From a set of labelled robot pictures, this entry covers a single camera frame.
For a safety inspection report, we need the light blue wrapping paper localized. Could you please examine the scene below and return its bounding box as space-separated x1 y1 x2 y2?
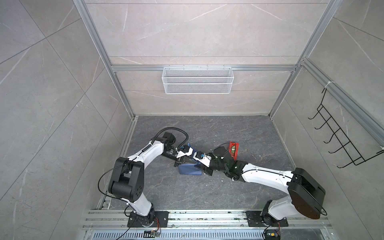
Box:
177 145 203 176

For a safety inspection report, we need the red tape dispenser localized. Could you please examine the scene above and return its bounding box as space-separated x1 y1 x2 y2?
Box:
229 142 239 161

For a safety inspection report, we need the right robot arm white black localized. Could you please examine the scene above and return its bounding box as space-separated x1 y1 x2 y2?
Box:
194 147 327 226

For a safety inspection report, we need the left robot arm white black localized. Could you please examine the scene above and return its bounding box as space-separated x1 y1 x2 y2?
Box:
108 127 189 218

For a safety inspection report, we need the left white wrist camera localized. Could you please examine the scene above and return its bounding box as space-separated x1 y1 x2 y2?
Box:
176 145 194 159

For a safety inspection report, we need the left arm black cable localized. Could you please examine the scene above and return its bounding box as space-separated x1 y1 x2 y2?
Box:
151 126 190 151

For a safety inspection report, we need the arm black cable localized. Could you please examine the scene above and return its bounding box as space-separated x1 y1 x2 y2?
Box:
151 126 190 151
214 142 238 158

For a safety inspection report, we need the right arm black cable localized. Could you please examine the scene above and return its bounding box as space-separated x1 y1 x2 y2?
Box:
214 142 238 158

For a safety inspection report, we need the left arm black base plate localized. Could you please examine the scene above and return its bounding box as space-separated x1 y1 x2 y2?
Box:
127 211 169 228

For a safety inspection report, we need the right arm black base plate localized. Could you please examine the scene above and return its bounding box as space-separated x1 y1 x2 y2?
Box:
245 211 289 227

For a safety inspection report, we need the white wire mesh basket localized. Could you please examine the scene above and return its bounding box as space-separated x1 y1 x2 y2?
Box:
162 67 235 95

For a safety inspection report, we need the aluminium mounting rail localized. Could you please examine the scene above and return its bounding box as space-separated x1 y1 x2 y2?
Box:
81 210 337 240

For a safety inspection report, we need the black wire hook rack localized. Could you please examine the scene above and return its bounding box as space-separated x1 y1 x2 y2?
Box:
308 88 384 169

